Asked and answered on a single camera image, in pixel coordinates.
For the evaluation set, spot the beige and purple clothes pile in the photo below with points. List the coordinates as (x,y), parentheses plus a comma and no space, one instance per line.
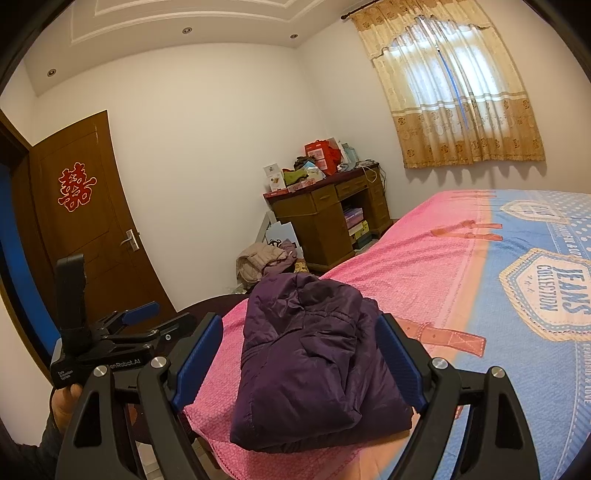
(258,261)

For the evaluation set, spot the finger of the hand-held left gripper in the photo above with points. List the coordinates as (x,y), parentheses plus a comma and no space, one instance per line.
(141,311)
(161,332)

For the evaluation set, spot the brown wooden door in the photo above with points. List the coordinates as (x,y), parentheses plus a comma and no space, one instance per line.
(92,258)

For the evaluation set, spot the pink and blue bedspread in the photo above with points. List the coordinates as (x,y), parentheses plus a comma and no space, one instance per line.
(461,277)

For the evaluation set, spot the beige patterned window curtain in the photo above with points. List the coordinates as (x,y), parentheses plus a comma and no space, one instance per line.
(415,138)

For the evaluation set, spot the person's left forearm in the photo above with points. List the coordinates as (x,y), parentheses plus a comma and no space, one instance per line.
(37,452)

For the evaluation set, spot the black curtain rod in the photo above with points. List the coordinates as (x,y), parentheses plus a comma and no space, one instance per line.
(351,14)

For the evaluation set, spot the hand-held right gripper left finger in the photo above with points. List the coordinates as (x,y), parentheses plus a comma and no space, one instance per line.
(198,360)

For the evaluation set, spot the white paper bag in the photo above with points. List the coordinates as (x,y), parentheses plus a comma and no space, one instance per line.
(281,230)

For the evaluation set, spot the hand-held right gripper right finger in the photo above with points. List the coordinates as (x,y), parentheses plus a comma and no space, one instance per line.
(397,360)

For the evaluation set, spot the green cloth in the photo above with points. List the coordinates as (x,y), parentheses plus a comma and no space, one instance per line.
(293,177)

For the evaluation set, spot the purple padded jacket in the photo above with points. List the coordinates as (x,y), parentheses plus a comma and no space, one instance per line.
(314,369)

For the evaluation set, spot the red paper door decoration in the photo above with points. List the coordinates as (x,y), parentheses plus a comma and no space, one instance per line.
(76,187)

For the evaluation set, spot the stacked boxes under desk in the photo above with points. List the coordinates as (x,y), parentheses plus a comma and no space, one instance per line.
(358,226)

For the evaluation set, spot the brown wooden desk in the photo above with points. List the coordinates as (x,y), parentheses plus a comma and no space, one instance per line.
(323,230)

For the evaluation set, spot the white printed box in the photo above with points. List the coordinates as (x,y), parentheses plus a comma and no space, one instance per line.
(272,177)

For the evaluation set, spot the person's left hand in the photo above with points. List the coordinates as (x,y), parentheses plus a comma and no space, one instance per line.
(64,401)

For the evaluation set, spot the yellow patterned bag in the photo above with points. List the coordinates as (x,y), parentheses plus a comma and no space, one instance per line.
(302,266)

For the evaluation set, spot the flat red box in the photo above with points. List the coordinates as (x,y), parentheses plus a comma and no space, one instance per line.
(276,194)

